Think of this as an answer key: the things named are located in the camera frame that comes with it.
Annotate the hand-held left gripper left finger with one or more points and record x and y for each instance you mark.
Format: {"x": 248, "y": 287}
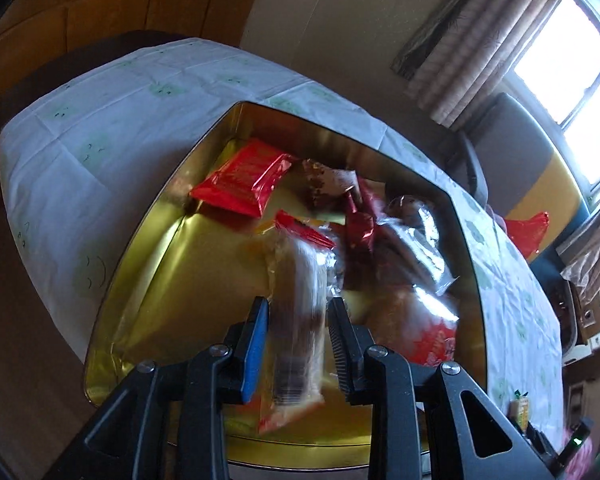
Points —
{"x": 255, "y": 350}

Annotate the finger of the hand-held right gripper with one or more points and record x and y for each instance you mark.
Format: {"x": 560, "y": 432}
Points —
{"x": 539, "y": 440}

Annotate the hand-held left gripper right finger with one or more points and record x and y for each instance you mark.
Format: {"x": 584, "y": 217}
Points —
{"x": 341, "y": 355}

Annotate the green and gold snack packet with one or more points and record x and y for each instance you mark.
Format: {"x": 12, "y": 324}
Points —
{"x": 521, "y": 407}

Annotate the clear red-ended snack packet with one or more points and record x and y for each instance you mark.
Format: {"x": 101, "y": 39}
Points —
{"x": 297, "y": 310}

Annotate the clear bread cake packet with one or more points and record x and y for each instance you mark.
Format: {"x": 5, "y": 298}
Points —
{"x": 420, "y": 330}

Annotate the gold and maroon tin box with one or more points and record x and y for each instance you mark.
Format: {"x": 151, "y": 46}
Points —
{"x": 190, "y": 280}

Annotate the small red candy wrapper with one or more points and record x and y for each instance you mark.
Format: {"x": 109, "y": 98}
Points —
{"x": 361, "y": 227}

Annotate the clear nut packet orange edge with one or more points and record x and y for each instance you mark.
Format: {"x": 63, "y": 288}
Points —
{"x": 420, "y": 245}

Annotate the large red snack packet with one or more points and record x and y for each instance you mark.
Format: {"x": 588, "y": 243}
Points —
{"x": 240, "y": 180}

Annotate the red and white snack packet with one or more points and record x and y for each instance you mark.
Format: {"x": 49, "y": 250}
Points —
{"x": 330, "y": 180}

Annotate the beige patterned curtain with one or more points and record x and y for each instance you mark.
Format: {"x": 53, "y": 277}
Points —
{"x": 595, "y": 245}
{"x": 480, "y": 45}

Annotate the red plastic bag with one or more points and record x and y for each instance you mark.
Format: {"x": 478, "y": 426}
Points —
{"x": 527, "y": 232}

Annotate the white cloud print tablecloth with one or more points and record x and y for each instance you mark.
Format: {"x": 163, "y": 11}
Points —
{"x": 105, "y": 125}

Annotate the grey yellow blue sofa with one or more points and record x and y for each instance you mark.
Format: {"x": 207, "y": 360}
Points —
{"x": 510, "y": 140}

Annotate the window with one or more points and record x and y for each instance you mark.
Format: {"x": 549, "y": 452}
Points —
{"x": 565, "y": 75}

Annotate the grey metal frame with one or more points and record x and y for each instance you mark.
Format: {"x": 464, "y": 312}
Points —
{"x": 570, "y": 320}

